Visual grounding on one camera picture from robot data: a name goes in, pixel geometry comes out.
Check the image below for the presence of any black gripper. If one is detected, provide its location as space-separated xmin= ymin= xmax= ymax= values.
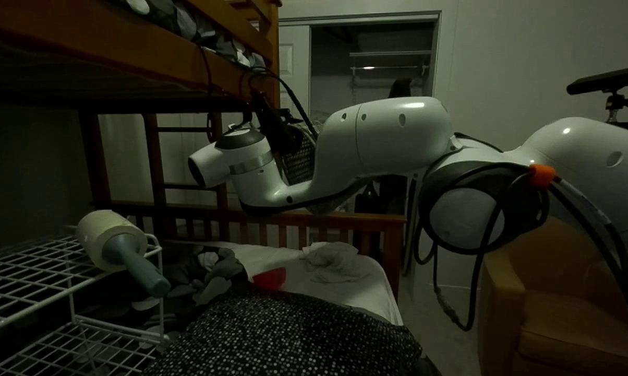
xmin=252 ymin=101 xmax=290 ymax=160

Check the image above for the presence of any red and white toy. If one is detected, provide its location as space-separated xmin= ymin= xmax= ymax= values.
xmin=251 ymin=265 xmax=288 ymax=295

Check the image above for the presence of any wooden bunk bed ladder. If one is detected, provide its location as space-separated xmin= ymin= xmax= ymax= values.
xmin=140 ymin=111 xmax=232 ymax=241

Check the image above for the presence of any black clothes hanger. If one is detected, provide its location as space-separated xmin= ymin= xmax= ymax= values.
xmin=202 ymin=101 xmax=252 ymax=143

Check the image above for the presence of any white closet door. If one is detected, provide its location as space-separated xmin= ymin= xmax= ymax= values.
xmin=277 ymin=22 xmax=316 ymax=120

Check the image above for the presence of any grey spotted duvet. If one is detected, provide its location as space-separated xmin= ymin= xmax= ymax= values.
xmin=119 ymin=0 xmax=269 ymax=75

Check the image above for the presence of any black hanging garment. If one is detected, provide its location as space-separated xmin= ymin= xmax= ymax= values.
xmin=389 ymin=75 xmax=416 ymax=99

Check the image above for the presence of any white crumpled cloth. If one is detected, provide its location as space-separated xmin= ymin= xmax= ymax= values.
xmin=300 ymin=240 xmax=363 ymax=282

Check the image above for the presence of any closet shelf with rod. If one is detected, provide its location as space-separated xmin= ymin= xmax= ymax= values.
xmin=346 ymin=46 xmax=435 ymax=78

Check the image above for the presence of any dark speckled blanket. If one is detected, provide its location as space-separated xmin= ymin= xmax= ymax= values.
xmin=140 ymin=284 xmax=428 ymax=376

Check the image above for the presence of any mustard yellow armchair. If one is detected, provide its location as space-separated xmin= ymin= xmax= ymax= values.
xmin=477 ymin=218 xmax=628 ymax=376

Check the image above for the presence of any wooden bunk bed frame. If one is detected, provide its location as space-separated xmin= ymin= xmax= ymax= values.
xmin=0 ymin=0 xmax=406 ymax=299

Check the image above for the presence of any lint roller with teal handle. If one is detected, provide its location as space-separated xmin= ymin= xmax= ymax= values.
xmin=73 ymin=209 xmax=171 ymax=300

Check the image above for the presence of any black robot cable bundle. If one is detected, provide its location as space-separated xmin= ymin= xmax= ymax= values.
xmin=240 ymin=66 xmax=628 ymax=365

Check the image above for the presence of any white wire rack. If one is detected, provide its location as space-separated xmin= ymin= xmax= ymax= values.
xmin=0 ymin=230 xmax=171 ymax=376

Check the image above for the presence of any black stereo camera bar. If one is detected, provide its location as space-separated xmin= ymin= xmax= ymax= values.
xmin=566 ymin=62 xmax=628 ymax=97

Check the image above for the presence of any black camera stand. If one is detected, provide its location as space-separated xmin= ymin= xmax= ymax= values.
xmin=604 ymin=92 xmax=628 ymax=135

